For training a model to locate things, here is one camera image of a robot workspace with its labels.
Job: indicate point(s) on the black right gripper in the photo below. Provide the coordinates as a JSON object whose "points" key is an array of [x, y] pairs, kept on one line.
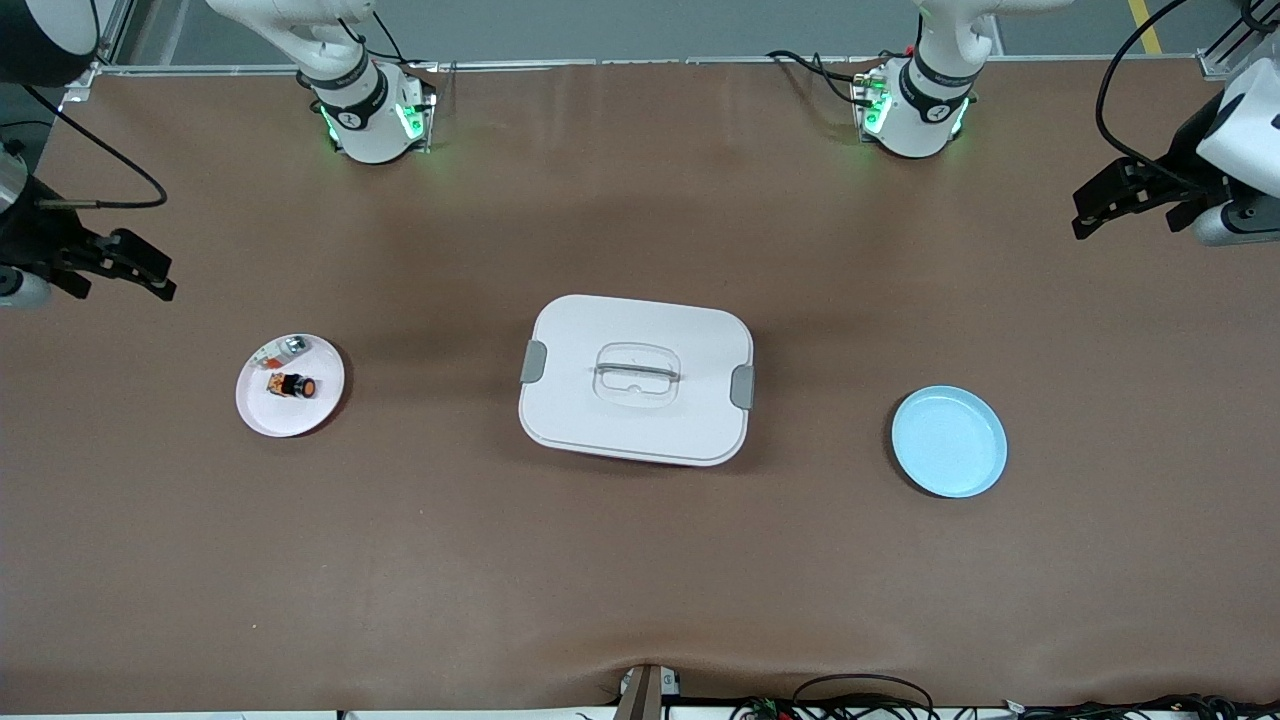
{"points": [[28, 240]]}

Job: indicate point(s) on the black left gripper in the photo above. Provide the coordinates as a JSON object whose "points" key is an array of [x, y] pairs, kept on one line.
{"points": [[1186, 174]]}

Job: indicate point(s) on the orange and black switch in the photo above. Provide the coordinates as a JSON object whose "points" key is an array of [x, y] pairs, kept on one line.
{"points": [[298, 385]]}

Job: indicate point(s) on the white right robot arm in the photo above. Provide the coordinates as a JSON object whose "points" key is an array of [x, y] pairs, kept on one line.
{"points": [[365, 130]]}

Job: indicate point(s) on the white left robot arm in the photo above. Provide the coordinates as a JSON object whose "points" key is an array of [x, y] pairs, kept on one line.
{"points": [[915, 120]]}

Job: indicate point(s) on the small white orange part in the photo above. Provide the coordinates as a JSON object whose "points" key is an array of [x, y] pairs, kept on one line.
{"points": [[268, 358]]}

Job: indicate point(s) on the small silver metal part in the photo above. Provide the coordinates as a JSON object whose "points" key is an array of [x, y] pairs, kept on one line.
{"points": [[297, 347]]}

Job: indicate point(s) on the pink round plate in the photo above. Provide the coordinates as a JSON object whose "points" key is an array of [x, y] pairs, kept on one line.
{"points": [[290, 415]]}

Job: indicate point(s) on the light blue round plate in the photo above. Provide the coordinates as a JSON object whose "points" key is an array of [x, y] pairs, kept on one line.
{"points": [[950, 445]]}

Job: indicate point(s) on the grey container latch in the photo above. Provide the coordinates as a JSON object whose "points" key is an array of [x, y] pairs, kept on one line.
{"points": [[533, 362], [742, 387]]}

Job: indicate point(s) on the white lidded container box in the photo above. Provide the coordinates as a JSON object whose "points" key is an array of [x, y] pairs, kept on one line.
{"points": [[640, 420]]}

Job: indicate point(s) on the brown table cover sheet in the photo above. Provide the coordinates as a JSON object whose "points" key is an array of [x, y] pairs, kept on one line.
{"points": [[640, 560]]}

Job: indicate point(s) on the aluminium frame profile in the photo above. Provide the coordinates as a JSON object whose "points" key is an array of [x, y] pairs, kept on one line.
{"points": [[1215, 65], [115, 25]]}

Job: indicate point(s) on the brown camera mount post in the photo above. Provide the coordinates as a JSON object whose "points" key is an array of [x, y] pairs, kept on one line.
{"points": [[640, 695]]}

